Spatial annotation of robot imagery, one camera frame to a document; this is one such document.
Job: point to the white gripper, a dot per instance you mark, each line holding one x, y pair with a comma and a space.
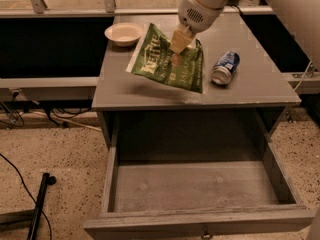
196, 18

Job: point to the green jalapeno chip bag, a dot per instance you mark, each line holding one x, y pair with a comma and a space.
154, 60

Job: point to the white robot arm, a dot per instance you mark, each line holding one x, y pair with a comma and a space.
300, 17

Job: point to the open grey top drawer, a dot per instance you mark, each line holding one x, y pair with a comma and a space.
228, 190

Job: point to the grey wooden cabinet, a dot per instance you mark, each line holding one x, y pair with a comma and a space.
155, 117

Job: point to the blue soda can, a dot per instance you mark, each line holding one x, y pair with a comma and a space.
225, 67

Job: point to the white ceramic bowl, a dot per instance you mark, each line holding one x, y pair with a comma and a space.
124, 34

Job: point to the black stand leg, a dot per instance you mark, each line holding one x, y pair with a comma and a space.
29, 218

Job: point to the metal railing frame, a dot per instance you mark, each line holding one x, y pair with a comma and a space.
161, 12

